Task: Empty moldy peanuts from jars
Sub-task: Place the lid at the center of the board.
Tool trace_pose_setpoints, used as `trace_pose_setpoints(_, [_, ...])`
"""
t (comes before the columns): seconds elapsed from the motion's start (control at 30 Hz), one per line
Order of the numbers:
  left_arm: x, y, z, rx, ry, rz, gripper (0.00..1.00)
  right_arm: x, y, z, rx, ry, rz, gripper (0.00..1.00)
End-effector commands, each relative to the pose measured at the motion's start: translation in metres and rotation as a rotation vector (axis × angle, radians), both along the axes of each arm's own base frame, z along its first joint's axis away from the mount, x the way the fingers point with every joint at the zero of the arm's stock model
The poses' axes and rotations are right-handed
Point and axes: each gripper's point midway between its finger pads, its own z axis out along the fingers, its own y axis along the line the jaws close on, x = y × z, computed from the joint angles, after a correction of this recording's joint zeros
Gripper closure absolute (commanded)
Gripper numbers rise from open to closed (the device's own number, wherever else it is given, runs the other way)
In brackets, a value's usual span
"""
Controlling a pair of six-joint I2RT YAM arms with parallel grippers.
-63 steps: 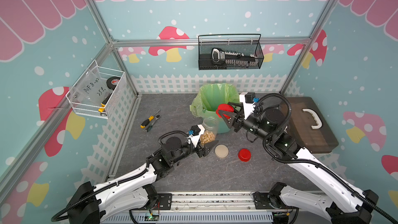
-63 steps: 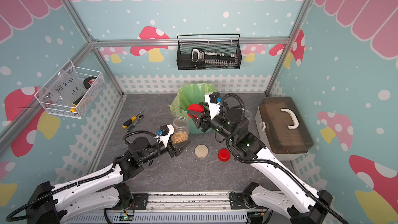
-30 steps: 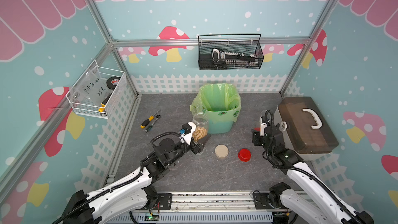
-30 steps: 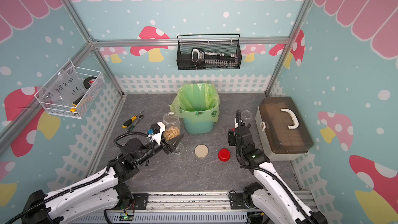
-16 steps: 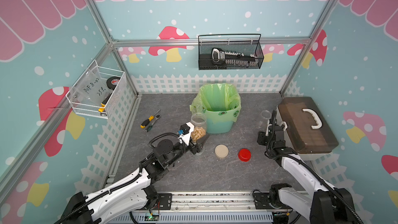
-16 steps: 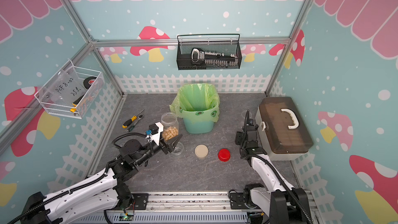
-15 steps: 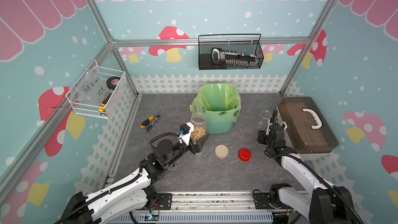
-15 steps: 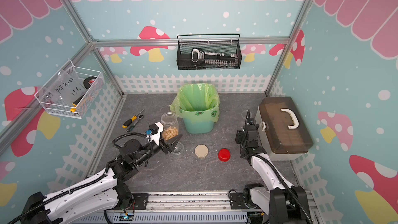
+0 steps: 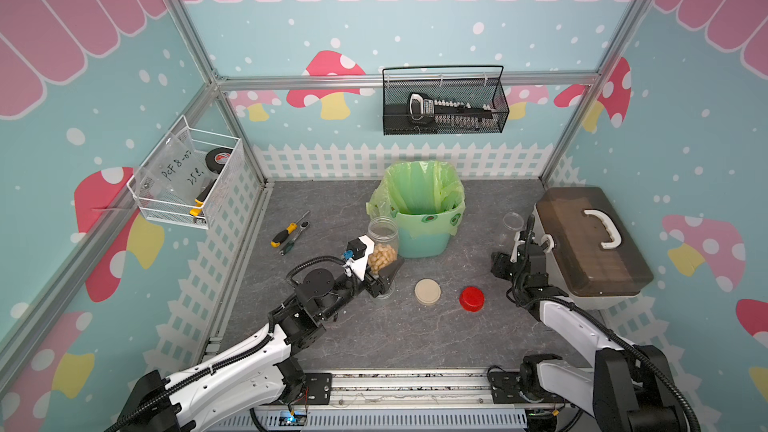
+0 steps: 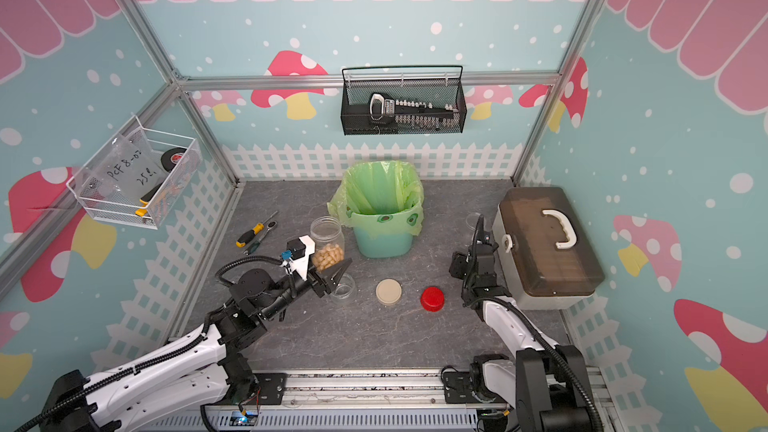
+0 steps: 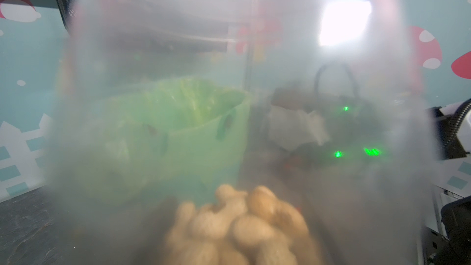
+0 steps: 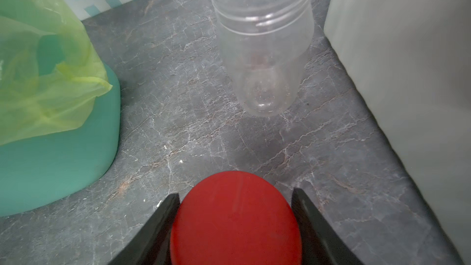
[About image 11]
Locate peanut jar red lid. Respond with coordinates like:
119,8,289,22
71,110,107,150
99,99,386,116
47,0,434,265

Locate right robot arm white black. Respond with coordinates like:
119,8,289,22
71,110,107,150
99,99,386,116
427,99,471,265

